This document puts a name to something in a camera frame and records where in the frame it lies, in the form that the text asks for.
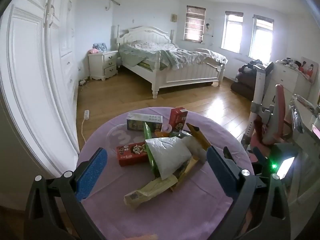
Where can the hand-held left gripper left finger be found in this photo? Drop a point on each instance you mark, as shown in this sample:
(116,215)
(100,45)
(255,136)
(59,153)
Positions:
(92,173)

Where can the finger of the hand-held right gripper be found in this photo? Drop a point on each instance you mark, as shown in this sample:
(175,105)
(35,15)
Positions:
(228,155)

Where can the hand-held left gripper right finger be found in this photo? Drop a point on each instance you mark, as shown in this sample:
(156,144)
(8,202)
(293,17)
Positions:
(220,173)

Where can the pink bag roll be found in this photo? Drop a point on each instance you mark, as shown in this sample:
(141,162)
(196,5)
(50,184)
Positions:
(166,129)

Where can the pink and grey chair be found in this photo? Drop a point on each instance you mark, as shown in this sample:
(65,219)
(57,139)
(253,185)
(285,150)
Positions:
(271,127)

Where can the tan stick wrapper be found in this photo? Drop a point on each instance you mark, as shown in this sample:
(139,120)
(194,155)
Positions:
(186,171)

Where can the orange-yellow wrapper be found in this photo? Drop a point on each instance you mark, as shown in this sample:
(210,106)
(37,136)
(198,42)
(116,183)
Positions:
(198,136)

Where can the small red carton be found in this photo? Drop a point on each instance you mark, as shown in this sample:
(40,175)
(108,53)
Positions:
(131,153)

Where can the grey desk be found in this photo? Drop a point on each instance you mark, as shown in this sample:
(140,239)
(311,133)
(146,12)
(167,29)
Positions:
(305,120)

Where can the white plastic bag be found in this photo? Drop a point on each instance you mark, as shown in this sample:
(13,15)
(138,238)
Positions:
(170,157)

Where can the white power strip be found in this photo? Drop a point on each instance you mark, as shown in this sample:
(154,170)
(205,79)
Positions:
(86,115)

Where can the beige barcode wrapper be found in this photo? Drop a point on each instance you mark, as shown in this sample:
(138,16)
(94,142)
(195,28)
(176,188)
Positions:
(150,191)

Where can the green gum wrapper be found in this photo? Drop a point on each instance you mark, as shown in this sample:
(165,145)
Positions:
(149,150)

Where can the tall red carton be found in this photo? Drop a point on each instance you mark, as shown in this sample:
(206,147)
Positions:
(178,118)

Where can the round purple table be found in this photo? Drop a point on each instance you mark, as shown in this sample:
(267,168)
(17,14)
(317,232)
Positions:
(175,217)

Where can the white and green carton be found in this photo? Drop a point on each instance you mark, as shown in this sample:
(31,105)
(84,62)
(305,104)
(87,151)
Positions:
(142,122)

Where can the dark brown cushion pile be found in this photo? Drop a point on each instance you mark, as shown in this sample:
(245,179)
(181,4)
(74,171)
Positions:
(243,83)

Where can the white dresser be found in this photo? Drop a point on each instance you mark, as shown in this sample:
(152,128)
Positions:
(287,80)

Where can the white wooden bed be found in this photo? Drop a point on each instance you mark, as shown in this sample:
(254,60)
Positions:
(190,76)

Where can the power strip with plugs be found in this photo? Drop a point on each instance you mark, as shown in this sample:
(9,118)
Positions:
(82,82)

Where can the red figures poster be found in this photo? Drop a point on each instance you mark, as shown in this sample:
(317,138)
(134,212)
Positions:
(308,70)

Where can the clothes pile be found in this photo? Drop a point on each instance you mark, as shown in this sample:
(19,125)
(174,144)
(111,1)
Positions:
(287,63)

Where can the white nightstand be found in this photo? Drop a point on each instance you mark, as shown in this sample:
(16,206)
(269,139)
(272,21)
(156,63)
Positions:
(103,65)

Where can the white wardrobe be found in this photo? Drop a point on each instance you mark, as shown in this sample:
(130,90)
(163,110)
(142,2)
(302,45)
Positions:
(32,80)

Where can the floral green quilt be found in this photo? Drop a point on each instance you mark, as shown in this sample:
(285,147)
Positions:
(172,55)

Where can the wide bright window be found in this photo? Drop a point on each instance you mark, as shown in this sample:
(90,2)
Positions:
(260,41)

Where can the narrow bright window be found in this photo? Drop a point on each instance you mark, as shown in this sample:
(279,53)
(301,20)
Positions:
(232,33)

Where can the pink plush toy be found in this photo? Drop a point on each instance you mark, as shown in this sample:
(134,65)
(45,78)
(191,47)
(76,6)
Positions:
(92,51)

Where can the blue clear bag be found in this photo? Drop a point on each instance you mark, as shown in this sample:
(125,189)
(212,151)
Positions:
(100,46)

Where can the window with brown blind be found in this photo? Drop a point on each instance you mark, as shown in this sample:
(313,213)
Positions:
(194,23)

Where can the small wall ornament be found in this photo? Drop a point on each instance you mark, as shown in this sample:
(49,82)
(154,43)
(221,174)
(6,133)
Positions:
(174,17)

